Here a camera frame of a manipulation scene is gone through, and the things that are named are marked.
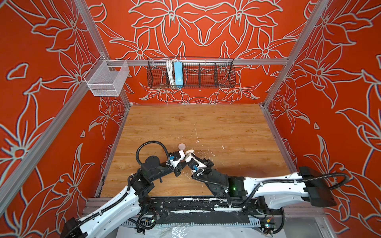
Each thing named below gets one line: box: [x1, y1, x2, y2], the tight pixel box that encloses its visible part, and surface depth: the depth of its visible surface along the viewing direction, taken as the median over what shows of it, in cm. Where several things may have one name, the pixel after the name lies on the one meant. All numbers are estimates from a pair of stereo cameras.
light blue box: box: [173, 61, 184, 88], surface depth 92 cm
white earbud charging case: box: [185, 149, 196, 159], surface depth 67 cm
